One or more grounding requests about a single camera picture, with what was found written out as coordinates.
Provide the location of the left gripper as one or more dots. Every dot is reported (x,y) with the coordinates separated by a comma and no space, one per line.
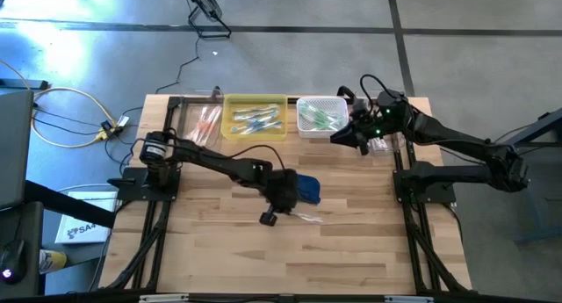
(281,191)

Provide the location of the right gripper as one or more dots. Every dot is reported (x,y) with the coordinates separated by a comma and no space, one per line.
(373,125)

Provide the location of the blue cloth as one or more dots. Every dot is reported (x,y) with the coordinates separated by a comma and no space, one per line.
(309,189)

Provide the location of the green toothbrush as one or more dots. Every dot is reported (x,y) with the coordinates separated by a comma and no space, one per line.
(327,115)
(315,123)
(314,116)
(309,111)
(329,124)
(336,120)
(320,118)
(319,112)

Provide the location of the pink toothbrush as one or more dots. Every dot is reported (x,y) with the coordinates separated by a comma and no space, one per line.
(307,216)

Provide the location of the orange toothbrush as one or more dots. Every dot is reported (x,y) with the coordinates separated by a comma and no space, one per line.
(203,123)
(210,123)
(197,126)
(215,120)

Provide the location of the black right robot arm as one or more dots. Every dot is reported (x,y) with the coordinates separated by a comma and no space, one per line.
(461,140)

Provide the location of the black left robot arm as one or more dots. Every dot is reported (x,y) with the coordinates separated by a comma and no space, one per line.
(211,158)

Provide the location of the white perforated plastic basket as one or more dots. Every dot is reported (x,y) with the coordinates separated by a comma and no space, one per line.
(333,102)

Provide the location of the clear plastic bin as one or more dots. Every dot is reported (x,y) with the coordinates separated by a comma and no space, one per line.
(397,142)
(189,118)

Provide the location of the yellow plastic bin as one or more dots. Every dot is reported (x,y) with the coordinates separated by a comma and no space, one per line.
(228,134)

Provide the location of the white printed box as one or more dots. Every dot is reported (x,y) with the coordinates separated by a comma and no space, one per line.
(83,233)

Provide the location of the black desk beam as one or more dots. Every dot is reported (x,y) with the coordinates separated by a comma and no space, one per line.
(66,204)

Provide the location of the yellow white cup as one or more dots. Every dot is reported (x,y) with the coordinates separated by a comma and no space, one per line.
(52,261)

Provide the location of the black desk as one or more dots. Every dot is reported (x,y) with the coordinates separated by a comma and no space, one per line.
(30,224)

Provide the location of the grey laptop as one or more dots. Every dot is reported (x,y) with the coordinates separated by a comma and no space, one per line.
(15,149)

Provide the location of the black computer mouse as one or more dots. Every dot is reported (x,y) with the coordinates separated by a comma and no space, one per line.
(12,261)

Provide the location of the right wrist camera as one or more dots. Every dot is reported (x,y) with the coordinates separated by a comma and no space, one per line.
(359,107)

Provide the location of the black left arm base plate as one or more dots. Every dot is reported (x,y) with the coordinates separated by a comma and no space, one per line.
(131,191)

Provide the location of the grey metal table frame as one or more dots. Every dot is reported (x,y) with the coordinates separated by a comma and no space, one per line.
(535,206)

